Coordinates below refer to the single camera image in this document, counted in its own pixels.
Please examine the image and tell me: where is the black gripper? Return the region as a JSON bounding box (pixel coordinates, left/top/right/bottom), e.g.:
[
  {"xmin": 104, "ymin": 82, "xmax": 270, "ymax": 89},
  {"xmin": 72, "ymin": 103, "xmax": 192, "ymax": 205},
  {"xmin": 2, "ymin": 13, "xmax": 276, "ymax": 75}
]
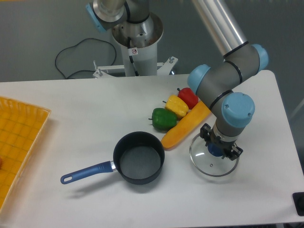
[{"xmin": 199, "ymin": 123, "xmax": 243, "ymax": 160}]

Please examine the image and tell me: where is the glass lid blue knob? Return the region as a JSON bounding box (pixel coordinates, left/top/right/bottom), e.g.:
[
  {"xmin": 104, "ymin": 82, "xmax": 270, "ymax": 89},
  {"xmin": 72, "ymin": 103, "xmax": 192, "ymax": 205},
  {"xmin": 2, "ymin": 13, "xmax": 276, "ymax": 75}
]
[{"xmin": 189, "ymin": 133, "xmax": 239, "ymax": 177}]

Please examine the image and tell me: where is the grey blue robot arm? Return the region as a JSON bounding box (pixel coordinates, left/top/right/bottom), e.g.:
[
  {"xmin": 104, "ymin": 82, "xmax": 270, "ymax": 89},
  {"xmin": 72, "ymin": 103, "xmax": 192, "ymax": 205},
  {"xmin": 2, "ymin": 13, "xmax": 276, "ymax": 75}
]
[{"xmin": 85, "ymin": 0, "xmax": 269, "ymax": 160}]

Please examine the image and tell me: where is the red toy bell pepper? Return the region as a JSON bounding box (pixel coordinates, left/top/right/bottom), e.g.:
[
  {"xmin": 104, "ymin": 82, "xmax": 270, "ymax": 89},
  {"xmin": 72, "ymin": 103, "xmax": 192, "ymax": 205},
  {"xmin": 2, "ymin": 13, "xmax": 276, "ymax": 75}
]
[{"xmin": 177, "ymin": 87, "xmax": 199, "ymax": 110}]

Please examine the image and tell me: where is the yellow toy bell pepper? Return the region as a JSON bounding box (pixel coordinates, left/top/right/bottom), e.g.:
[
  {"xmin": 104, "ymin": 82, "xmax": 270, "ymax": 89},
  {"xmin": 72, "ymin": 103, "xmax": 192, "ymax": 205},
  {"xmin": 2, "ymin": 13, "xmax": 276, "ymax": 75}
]
[{"xmin": 163, "ymin": 95, "xmax": 189, "ymax": 120}]

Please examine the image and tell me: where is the green toy bell pepper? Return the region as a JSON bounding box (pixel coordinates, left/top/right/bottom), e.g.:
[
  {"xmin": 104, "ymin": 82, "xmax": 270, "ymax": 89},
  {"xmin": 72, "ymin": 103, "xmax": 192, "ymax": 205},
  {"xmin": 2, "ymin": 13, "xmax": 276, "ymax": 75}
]
[{"xmin": 149, "ymin": 108, "xmax": 178, "ymax": 131}]

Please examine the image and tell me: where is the black corner device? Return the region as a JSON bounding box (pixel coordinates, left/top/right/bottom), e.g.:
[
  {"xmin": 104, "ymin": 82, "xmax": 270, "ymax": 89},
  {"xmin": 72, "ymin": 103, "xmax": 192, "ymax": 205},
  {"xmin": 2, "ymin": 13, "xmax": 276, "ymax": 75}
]
[{"xmin": 292, "ymin": 192, "xmax": 304, "ymax": 217}]

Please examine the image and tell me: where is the yellow plastic basket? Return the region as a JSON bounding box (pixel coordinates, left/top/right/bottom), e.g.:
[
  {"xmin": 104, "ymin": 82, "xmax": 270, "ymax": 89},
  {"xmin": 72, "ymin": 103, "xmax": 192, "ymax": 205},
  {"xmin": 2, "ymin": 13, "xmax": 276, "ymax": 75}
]
[{"xmin": 0, "ymin": 96, "xmax": 51, "ymax": 209}]

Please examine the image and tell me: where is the black saucepan blue handle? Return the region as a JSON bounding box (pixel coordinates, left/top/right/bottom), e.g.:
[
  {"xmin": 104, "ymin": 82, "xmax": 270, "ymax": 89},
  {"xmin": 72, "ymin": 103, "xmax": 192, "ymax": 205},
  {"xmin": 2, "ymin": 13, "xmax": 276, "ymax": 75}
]
[{"xmin": 60, "ymin": 132, "xmax": 165, "ymax": 185}]

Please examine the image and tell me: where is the black pedestal cable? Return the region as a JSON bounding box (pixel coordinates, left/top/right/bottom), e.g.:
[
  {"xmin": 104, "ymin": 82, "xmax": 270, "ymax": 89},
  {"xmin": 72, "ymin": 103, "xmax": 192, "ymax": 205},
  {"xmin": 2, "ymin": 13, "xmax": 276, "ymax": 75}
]
[{"xmin": 127, "ymin": 37, "xmax": 140, "ymax": 77}]

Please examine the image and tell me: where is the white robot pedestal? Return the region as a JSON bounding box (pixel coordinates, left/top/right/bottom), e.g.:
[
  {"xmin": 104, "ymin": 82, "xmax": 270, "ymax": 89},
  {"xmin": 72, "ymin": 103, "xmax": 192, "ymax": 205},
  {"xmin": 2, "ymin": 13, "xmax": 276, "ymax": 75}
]
[{"xmin": 92, "ymin": 12, "xmax": 178, "ymax": 78}]

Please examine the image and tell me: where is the black floor cable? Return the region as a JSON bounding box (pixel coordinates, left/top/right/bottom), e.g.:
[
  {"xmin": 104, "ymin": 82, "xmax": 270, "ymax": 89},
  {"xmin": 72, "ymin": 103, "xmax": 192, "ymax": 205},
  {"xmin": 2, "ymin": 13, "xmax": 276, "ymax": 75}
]
[{"xmin": 55, "ymin": 38, "xmax": 117, "ymax": 79}]

